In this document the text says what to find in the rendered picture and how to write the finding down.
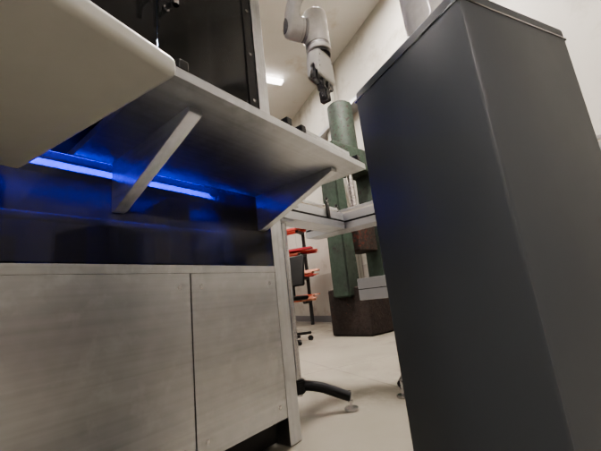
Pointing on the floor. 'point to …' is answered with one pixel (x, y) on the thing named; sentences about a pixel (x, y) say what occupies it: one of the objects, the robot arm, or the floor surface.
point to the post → (288, 429)
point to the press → (352, 242)
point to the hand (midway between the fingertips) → (325, 96)
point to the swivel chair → (298, 280)
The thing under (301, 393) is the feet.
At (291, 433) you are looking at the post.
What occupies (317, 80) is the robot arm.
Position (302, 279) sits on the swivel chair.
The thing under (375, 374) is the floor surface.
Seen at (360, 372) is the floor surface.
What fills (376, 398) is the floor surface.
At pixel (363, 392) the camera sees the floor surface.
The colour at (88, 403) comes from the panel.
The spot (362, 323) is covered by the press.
